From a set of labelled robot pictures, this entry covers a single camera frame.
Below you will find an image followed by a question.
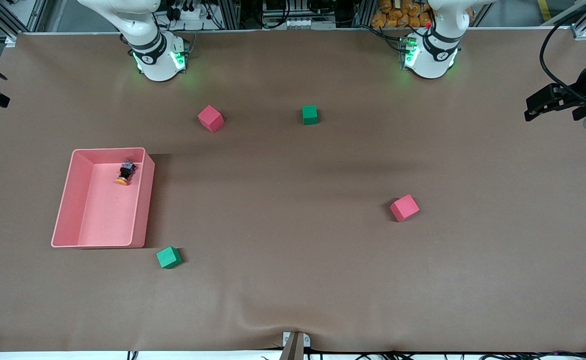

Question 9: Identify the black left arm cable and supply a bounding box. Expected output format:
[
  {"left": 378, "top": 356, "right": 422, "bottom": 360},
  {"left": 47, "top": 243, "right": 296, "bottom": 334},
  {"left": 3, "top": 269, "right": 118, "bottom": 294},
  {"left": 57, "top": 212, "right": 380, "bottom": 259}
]
[{"left": 540, "top": 0, "right": 586, "bottom": 101}]

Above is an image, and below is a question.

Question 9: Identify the pink plastic tray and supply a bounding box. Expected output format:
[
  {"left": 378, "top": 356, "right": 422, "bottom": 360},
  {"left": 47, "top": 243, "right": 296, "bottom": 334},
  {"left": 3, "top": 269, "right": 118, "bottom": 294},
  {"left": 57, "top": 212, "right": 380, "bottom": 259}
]
[{"left": 51, "top": 147, "right": 156, "bottom": 249}]

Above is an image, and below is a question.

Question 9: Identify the white power strip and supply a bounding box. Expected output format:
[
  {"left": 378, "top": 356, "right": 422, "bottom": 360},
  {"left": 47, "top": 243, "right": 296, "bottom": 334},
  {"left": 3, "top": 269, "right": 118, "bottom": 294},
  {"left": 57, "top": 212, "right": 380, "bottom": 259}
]
[{"left": 166, "top": 0, "right": 209, "bottom": 22}]

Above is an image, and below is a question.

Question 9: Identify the pile of orange toys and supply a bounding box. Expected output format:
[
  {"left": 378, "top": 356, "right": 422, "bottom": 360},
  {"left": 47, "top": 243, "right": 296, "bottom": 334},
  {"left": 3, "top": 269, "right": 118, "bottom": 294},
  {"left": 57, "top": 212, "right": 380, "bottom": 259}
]
[{"left": 371, "top": 0, "right": 433, "bottom": 29}]

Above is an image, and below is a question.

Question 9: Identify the yellow capped push button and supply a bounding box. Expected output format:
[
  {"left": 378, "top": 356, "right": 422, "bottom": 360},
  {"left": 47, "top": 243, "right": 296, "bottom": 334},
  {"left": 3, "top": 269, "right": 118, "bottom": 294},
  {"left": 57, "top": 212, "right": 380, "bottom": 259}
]
[{"left": 115, "top": 161, "right": 137, "bottom": 187}]

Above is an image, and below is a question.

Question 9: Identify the brown table cover mat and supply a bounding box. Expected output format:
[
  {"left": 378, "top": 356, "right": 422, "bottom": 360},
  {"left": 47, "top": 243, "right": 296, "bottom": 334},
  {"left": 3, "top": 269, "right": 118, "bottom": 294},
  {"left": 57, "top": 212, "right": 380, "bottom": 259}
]
[{"left": 0, "top": 27, "right": 586, "bottom": 353}]

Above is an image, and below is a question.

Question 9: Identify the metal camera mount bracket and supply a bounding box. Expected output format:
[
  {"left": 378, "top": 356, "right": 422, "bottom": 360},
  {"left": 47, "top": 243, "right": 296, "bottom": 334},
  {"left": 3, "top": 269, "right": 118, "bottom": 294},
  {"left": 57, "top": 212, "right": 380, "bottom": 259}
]
[{"left": 282, "top": 331, "right": 312, "bottom": 360}]

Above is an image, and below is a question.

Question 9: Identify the pink foam cube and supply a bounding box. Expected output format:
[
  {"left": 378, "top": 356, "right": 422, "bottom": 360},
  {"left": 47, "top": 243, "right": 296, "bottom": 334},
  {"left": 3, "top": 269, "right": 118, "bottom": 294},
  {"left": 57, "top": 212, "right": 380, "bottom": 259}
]
[
  {"left": 389, "top": 194, "right": 421, "bottom": 223},
  {"left": 197, "top": 105, "right": 225, "bottom": 134}
]

